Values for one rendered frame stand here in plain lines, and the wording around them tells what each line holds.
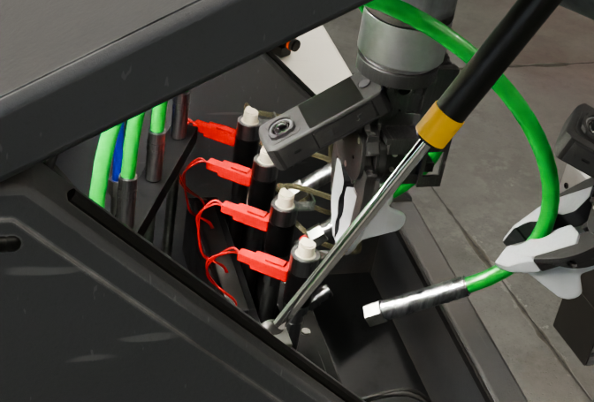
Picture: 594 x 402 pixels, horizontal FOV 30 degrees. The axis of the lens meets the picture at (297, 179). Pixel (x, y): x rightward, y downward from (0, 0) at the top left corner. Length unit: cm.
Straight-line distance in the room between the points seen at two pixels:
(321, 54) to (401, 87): 79
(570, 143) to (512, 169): 264
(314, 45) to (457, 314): 60
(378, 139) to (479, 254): 211
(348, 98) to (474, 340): 42
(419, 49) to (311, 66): 77
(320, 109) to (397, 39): 10
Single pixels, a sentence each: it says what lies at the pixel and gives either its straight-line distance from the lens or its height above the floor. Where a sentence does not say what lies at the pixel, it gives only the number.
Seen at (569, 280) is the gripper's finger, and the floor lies 123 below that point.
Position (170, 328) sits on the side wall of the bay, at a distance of 60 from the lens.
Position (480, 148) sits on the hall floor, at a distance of 353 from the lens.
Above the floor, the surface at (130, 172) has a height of 117.
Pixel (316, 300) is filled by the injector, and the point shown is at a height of 107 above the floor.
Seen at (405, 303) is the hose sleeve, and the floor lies 115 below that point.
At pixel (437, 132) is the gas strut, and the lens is 59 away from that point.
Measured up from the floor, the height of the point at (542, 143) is 133.
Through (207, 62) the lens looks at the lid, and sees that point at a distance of 48.
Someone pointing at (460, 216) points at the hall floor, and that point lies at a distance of 319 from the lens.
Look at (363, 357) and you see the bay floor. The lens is 139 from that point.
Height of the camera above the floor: 175
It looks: 33 degrees down
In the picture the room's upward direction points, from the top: 10 degrees clockwise
